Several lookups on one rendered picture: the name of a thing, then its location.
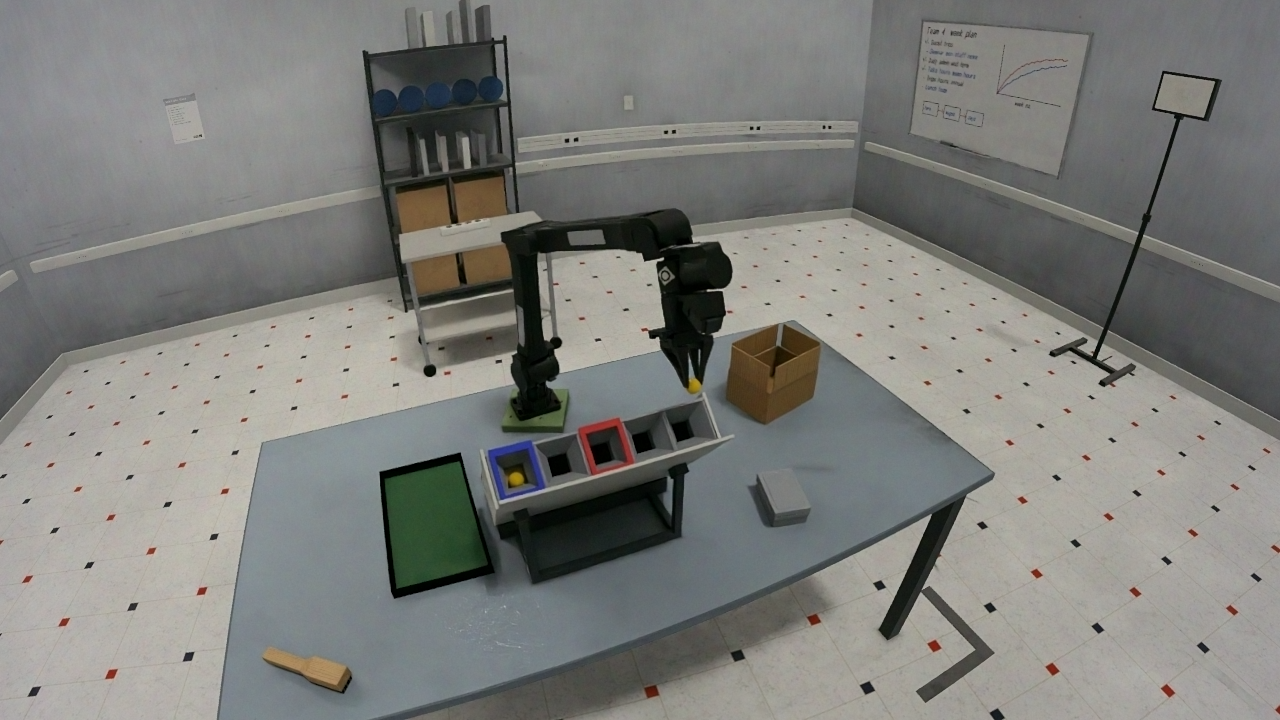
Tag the grey hinged case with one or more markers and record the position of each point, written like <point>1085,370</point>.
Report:
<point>781,493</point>

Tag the blue square frame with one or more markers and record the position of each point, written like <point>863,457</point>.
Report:
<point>510,449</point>

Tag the brown cardboard box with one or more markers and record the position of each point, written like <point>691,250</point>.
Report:
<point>794,381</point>

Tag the red rectangular frame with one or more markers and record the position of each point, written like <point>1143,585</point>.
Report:
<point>600,426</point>

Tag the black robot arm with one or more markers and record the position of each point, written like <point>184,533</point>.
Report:
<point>701,266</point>

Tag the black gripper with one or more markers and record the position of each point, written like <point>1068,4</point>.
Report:
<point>676,344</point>

